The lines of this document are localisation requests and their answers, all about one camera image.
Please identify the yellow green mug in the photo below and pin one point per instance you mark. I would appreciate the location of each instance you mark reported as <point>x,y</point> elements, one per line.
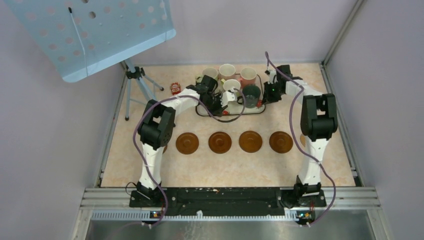
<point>232,85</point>

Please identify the dark green mug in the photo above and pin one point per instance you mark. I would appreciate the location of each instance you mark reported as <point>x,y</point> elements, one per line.
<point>251,94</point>

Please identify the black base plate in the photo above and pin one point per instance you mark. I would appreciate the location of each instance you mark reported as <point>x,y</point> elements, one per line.
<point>225,201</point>

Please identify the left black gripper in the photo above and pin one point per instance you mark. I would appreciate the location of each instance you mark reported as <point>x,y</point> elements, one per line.
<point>218,111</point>

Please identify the salmon pink mug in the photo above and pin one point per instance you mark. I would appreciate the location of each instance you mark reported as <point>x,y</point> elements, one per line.
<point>248,76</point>

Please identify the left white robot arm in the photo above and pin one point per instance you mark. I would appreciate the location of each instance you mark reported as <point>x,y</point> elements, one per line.
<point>156,126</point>

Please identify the small red toy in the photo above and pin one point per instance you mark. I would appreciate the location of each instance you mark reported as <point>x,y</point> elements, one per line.
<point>175,88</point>

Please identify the strawberry enamel tray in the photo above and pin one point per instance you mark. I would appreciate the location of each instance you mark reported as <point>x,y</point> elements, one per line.
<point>235,109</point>

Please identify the blue perforated board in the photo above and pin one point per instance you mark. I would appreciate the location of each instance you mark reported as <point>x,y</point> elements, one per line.
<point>83,37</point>

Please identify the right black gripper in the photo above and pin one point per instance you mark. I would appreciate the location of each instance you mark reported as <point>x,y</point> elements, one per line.
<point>267,97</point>

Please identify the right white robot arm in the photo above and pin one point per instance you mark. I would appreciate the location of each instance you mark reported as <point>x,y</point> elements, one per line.
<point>318,122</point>

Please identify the light green mug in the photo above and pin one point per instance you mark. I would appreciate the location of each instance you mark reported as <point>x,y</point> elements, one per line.
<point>210,72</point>

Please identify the woven rattan coaster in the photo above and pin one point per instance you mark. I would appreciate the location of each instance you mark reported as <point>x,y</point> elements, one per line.
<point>303,140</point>

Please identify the pale pink mug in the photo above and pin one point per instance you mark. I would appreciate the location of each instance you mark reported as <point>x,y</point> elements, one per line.
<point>227,71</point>

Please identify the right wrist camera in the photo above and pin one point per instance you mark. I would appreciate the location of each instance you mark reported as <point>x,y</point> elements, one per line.
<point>272,76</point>

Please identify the white cable duct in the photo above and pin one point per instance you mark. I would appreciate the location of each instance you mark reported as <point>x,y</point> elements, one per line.
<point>148,216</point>

